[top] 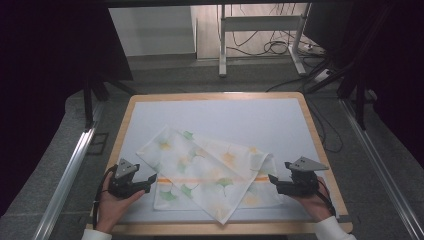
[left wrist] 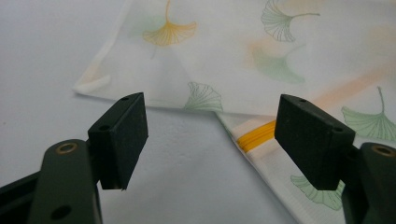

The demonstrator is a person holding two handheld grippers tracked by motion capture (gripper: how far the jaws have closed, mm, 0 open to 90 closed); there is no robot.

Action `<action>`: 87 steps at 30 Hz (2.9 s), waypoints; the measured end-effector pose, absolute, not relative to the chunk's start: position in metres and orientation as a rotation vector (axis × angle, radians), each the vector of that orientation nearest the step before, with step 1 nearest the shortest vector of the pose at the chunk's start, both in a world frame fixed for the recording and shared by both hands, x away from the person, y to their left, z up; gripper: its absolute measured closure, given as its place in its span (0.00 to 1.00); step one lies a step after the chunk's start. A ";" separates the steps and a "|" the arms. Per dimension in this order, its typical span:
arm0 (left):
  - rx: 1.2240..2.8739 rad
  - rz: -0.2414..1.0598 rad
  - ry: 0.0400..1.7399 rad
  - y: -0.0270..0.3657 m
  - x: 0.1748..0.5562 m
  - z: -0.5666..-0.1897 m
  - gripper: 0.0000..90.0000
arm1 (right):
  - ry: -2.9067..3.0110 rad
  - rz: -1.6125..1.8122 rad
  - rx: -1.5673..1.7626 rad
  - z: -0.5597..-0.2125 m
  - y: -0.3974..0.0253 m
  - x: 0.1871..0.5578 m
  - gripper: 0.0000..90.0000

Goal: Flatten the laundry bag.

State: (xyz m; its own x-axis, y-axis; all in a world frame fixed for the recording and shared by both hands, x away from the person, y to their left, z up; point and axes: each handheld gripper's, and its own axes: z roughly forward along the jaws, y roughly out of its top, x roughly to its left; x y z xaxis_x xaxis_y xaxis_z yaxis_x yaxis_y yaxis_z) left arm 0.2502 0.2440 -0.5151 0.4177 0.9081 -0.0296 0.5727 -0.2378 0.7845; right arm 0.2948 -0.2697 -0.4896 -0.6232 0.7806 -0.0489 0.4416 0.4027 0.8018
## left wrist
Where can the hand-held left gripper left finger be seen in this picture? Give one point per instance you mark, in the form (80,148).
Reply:
(120,140)

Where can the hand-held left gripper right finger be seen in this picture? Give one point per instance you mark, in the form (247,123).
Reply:
(314,140)

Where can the white leaf-print cloth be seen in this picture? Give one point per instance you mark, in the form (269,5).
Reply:
(236,62)

